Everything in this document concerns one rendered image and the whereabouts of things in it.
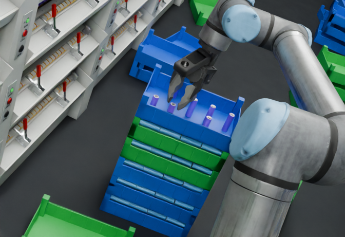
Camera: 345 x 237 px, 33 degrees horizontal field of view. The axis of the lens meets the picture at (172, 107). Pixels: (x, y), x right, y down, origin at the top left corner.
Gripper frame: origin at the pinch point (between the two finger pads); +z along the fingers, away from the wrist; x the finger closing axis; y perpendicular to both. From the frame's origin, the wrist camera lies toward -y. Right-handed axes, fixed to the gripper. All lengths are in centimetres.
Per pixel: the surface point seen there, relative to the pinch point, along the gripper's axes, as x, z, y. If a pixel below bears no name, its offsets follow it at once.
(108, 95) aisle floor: 51, 35, 52
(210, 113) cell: -7.0, -0.3, 11.5
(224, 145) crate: -17.7, 3.4, 7.4
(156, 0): 72, -3, 84
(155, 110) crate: 2.0, 3.8, -4.3
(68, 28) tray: 32.6, -4.0, -16.9
